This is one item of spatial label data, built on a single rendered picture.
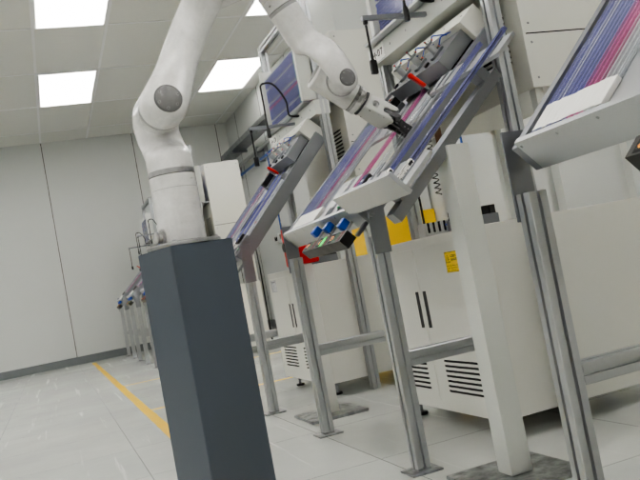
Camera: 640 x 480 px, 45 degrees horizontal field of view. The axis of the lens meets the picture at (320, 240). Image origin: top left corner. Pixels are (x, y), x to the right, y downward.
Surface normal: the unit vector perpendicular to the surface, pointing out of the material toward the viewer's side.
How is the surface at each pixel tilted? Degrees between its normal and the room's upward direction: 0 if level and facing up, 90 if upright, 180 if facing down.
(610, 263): 90
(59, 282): 90
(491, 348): 90
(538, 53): 90
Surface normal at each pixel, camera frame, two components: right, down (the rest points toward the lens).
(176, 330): -0.76, 0.11
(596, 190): -0.93, 0.16
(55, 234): 0.33, -0.11
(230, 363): 0.62, -0.15
